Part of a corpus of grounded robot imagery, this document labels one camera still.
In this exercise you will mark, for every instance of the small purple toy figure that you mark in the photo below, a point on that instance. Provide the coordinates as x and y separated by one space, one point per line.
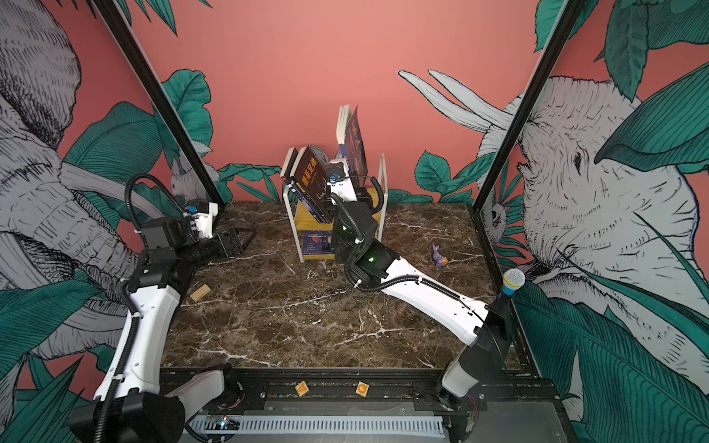
440 261

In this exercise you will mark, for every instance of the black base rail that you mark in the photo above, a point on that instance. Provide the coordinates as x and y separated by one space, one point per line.
255 386

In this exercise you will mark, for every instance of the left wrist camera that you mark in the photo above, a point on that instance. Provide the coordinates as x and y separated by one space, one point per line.
194 224

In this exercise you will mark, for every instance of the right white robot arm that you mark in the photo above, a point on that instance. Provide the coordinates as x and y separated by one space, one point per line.
486 330

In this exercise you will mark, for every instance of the left black frame post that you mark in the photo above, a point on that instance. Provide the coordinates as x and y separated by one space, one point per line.
115 21

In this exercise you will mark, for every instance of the left orange sticker tag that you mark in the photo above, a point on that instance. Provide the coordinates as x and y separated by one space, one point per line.
302 389

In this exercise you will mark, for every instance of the orange sticker tag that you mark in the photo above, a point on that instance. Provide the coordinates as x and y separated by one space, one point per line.
362 389
302 389

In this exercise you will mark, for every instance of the blue microphone on stand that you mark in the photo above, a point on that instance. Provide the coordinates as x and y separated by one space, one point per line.
512 281

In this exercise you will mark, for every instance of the right black frame post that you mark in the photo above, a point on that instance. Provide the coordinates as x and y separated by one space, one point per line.
557 40

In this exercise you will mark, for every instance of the purple book yellow label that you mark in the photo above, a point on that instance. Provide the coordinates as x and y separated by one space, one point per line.
307 201

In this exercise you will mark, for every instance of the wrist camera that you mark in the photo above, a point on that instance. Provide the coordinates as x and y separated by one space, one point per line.
340 180
194 224

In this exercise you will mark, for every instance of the dark purple bottom book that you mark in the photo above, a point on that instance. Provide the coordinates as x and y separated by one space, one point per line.
350 141

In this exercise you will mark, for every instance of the black frame post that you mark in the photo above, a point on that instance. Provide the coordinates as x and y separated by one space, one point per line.
115 21
557 40

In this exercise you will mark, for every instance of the right orange sticker tag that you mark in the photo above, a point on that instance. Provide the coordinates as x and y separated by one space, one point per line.
362 389

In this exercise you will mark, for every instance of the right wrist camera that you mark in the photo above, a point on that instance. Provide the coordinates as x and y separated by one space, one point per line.
340 180

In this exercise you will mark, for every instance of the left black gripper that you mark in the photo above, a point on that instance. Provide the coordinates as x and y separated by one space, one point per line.
237 248

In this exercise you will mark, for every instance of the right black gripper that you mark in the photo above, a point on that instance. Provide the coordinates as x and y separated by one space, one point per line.
368 213

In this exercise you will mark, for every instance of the small wooden block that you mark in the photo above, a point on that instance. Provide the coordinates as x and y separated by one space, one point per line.
199 293

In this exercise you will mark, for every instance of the black book yellow title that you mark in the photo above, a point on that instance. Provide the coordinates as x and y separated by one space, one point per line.
310 173

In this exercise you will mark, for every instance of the dark purple book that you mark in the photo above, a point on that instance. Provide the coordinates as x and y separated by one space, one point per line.
317 243
350 141

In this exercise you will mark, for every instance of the white wooden two-tier shelf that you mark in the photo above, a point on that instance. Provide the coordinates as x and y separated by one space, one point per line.
333 209

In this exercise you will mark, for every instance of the white slotted cable duct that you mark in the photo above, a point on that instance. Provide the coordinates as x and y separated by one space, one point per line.
414 426

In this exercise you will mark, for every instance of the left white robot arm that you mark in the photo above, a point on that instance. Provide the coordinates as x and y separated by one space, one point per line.
129 405

